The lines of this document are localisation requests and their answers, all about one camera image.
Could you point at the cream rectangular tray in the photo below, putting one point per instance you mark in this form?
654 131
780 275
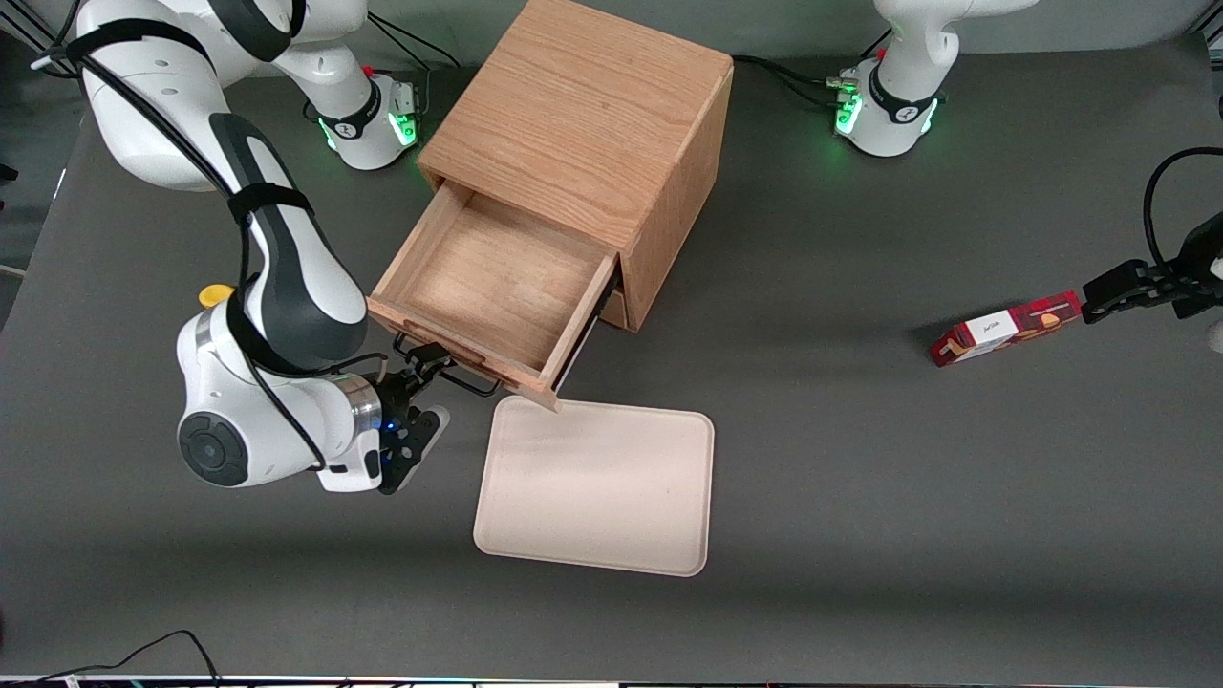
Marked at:
597 487

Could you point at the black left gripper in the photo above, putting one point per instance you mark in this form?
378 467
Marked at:
1195 269

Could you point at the red snack box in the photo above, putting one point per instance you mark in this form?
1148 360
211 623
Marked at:
1003 330

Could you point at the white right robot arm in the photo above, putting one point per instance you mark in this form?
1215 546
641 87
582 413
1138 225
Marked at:
287 287

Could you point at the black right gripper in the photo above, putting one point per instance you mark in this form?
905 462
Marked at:
392 394

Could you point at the yellow lemon toy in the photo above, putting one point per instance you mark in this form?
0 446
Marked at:
214 294

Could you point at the wooden drawer cabinet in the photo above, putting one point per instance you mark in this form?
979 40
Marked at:
583 105

